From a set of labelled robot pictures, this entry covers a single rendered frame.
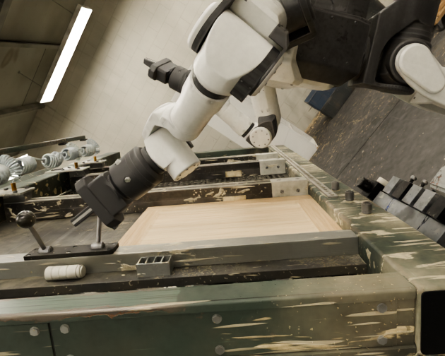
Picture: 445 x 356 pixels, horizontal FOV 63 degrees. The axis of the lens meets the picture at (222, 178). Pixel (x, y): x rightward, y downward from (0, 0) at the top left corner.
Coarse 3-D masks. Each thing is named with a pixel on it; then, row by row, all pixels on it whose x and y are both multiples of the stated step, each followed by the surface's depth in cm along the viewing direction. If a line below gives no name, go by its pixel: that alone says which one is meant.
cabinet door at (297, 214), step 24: (144, 216) 116; (168, 216) 114; (192, 216) 112; (216, 216) 110; (240, 216) 108; (264, 216) 106; (288, 216) 103; (312, 216) 101; (120, 240) 94; (144, 240) 94; (168, 240) 92; (192, 240) 91
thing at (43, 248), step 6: (24, 210) 75; (18, 216) 74; (24, 216) 74; (30, 216) 74; (18, 222) 74; (24, 222) 74; (30, 222) 74; (24, 228) 75; (30, 228) 76; (36, 234) 78; (36, 240) 79; (42, 246) 80; (48, 246) 82; (42, 252) 81; (48, 252) 81
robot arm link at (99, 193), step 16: (112, 176) 71; (128, 176) 70; (80, 192) 72; (96, 192) 72; (112, 192) 72; (128, 192) 71; (144, 192) 73; (96, 208) 73; (112, 208) 73; (112, 224) 74
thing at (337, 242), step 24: (216, 240) 82; (240, 240) 81; (264, 240) 80; (288, 240) 78; (312, 240) 77; (336, 240) 77; (0, 264) 80; (24, 264) 80; (48, 264) 80; (72, 264) 80; (96, 264) 80; (120, 264) 79; (192, 264) 79
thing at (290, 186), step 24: (0, 192) 130; (24, 192) 128; (168, 192) 127; (192, 192) 126; (216, 192) 126; (240, 192) 126; (264, 192) 126; (288, 192) 126; (48, 216) 129; (72, 216) 129
